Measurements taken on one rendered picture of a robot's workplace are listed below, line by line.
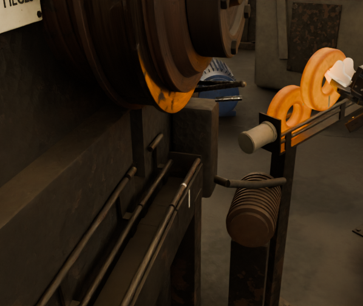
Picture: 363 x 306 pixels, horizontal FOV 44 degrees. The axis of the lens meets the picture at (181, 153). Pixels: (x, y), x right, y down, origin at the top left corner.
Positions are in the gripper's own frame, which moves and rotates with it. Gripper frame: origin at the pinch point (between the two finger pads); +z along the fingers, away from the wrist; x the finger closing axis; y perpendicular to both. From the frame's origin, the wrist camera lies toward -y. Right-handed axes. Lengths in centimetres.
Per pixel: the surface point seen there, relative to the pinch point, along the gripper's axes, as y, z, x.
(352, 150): -100, 33, -128
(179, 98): 8, -3, 50
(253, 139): -17.2, 2.7, 16.8
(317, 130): -21.8, 0.7, -9.6
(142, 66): 21, -9, 63
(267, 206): -30.6, -8.7, 18.0
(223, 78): -92, 117, -99
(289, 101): -11.3, 5.3, 2.4
